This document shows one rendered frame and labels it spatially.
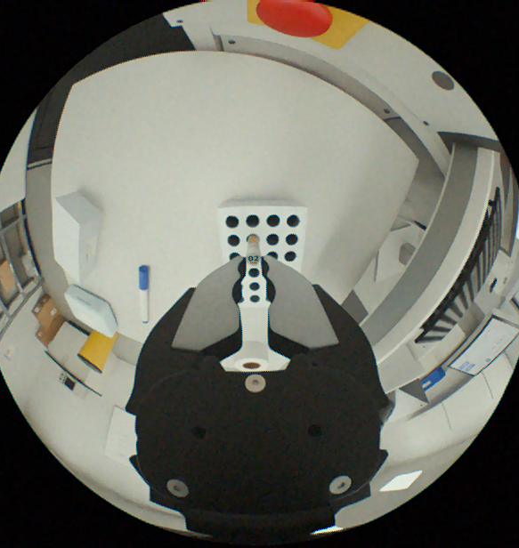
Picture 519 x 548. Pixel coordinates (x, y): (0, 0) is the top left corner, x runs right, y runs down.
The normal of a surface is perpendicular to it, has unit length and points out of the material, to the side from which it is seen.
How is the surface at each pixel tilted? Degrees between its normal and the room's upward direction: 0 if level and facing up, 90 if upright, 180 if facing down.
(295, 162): 0
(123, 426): 90
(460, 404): 90
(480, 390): 90
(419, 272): 90
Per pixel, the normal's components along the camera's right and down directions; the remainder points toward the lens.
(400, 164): 0.03, 0.54
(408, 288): -0.94, -0.28
